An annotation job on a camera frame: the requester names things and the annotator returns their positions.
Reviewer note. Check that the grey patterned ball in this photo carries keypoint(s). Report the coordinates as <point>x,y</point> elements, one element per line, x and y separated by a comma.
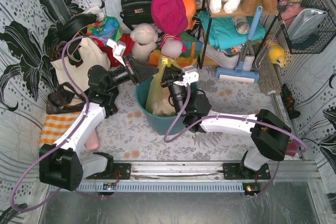
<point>241,24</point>

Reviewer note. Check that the black hat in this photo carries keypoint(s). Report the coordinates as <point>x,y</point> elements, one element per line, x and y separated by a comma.
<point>67,31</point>

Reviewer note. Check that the pink white plush doll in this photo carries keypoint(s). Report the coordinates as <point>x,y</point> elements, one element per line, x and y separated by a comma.
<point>172,46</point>

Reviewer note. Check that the yellow trash bag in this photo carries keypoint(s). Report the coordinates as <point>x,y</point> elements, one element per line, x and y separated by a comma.
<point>155,84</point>

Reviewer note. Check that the cream plush lamb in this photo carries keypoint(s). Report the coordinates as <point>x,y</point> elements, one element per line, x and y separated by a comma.
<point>145,38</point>

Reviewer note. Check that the white sneaker left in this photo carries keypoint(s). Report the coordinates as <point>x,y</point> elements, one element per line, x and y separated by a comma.
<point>223,60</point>

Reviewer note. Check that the magenta cloth bag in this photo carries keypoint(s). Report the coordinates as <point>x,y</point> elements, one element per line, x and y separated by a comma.
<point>169,16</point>

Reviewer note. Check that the metal pole with handle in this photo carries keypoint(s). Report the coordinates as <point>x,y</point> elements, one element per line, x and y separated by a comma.
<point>278,107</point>

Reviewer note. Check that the blue floor mop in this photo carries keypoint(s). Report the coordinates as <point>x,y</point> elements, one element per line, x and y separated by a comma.
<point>238,73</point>

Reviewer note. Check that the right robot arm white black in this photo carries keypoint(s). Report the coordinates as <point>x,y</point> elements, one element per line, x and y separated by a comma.
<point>269,133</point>

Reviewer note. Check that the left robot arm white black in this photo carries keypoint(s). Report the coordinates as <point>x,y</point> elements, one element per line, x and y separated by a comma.
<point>60,163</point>

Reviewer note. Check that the dark patterned cloth right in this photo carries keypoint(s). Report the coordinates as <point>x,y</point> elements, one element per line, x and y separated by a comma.
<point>289,101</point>

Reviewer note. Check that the orange plush toy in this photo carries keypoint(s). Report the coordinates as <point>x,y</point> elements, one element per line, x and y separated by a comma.
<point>190,7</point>

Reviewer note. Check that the metal base rail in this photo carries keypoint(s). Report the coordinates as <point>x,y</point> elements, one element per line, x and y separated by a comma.
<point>194,177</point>

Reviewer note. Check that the white sneaker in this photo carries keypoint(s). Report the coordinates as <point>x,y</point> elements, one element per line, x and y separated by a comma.
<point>223,60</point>
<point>249,59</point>

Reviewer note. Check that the rainbow striped cloth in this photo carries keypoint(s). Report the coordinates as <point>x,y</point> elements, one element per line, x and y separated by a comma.
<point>189,57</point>

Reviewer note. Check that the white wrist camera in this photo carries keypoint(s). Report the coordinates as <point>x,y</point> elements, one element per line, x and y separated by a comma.
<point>118,48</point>
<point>188,76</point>

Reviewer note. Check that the pink rolled towel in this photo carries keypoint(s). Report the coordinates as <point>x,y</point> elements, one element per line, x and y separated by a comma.
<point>92,142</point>

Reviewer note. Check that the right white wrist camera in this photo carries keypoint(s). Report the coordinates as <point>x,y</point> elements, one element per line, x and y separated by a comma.
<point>188,76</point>

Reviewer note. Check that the black leather handbag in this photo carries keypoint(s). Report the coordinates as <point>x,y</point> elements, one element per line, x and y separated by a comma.
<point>135,12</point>

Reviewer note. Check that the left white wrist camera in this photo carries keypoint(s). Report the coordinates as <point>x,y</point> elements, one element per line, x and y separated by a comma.
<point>118,48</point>

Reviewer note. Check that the red cloth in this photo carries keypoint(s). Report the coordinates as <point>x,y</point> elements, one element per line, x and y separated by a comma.
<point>125,39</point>

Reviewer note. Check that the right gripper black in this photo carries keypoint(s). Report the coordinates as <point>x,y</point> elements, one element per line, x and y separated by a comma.
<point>171,80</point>

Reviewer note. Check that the crumpled paper trash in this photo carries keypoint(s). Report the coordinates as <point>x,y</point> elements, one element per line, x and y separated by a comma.
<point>160,105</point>

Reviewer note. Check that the yellow plush toy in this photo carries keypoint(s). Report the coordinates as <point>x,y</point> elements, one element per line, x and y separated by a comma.
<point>275,52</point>

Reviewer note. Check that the wooden black frame shelf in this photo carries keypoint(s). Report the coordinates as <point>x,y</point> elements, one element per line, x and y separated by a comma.
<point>205,27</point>

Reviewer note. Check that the orange white checkered towel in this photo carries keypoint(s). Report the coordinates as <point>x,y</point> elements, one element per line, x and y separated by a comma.
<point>55,126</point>

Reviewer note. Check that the white sneaker right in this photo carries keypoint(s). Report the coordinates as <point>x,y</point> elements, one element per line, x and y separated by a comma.
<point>249,59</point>

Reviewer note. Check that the cream canvas tote bag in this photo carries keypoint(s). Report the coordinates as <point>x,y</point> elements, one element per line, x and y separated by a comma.
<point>90,55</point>

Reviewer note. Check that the black wire basket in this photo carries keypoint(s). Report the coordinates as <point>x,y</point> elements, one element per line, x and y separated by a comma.
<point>317,41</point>

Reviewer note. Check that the brown patterned strap bag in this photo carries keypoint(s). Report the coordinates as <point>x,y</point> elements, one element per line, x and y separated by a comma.
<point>66,100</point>

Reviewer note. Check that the colourful printed bag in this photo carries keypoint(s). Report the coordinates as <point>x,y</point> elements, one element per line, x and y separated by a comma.
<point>108,28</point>

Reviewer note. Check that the teal folded cloth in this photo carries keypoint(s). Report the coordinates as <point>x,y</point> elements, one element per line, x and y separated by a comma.
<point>223,33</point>

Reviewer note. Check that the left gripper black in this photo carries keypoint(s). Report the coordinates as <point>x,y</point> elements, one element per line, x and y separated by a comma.
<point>133,69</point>

